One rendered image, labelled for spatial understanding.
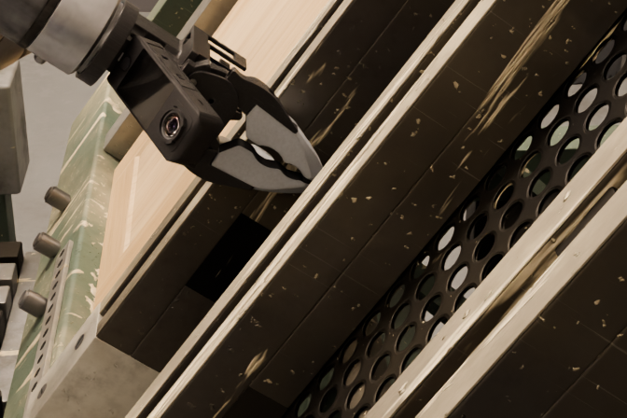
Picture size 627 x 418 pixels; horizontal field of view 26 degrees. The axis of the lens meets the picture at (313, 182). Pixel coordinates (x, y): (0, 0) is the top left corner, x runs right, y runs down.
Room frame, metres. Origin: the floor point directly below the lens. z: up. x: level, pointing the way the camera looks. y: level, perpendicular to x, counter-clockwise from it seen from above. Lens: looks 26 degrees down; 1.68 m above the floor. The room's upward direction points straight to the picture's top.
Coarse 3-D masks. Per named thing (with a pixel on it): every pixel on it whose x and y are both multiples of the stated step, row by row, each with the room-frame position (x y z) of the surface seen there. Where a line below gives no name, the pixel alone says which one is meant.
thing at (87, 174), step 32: (96, 96) 1.94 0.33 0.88; (96, 128) 1.77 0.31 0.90; (64, 160) 1.83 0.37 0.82; (96, 160) 1.65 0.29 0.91; (96, 192) 1.56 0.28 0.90; (64, 224) 1.54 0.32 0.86; (96, 224) 1.48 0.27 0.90; (96, 256) 1.41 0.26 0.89; (64, 288) 1.33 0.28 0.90; (32, 320) 1.36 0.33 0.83; (64, 320) 1.24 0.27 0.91; (32, 352) 1.27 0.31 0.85
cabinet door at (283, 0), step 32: (256, 0) 1.59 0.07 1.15; (288, 0) 1.45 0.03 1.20; (320, 0) 1.33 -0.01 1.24; (224, 32) 1.61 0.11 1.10; (256, 32) 1.48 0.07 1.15; (288, 32) 1.36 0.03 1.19; (256, 64) 1.39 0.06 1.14; (224, 128) 1.32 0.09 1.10; (128, 160) 1.61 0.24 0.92; (160, 160) 1.48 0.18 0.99; (128, 192) 1.50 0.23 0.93; (160, 192) 1.38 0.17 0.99; (128, 224) 1.40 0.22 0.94; (128, 256) 1.31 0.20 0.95; (96, 288) 1.33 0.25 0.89
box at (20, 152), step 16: (16, 64) 1.95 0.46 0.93; (0, 80) 1.88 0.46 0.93; (16, 80) 1.92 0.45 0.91; (0, 96) 1.86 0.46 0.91; (16, 96) 1.91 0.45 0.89; (0, 112) 1.86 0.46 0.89; (16, 112) 1.89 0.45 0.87; (0, 128) 1.86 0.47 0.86; (16, 128) 1.88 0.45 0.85; (0, 144) 1.86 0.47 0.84; (16, 144) 1.86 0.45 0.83; (0, 160) 1.86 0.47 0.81; (16, 160) 1.86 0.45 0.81; (0, 176) 1.86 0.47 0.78; (16, 176) 1.86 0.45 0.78; (0, 192) 1.86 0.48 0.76; (16, 192) 1.86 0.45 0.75
